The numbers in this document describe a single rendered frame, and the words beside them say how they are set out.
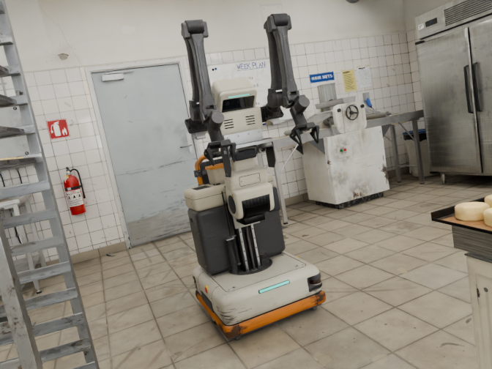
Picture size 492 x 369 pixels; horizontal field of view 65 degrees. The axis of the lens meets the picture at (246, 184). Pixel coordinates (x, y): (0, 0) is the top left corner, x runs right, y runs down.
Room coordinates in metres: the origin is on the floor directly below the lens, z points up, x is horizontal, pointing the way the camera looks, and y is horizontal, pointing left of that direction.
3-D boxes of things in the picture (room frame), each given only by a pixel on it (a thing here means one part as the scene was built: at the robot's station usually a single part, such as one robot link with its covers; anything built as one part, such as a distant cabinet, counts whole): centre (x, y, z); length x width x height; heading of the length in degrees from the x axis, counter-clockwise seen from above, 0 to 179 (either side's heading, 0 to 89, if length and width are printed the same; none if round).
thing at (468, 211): (0.61, -0.36, 0.91); 0.05 x 0.05 x 0.02
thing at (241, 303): (2.31, 0.07, 0.16); 0.67 x 0.64 x 0.25; 21
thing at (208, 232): (2.39, 0.10, 0.59); 0.55 x 0.34 x 0.83; 111
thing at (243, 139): (2.03, -0.04, 0.99); 0.28 x 0.16 x 0.22; 111
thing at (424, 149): (5.53, -2.64, 0.33); 0.54 x 0.53 x 0.66; 21
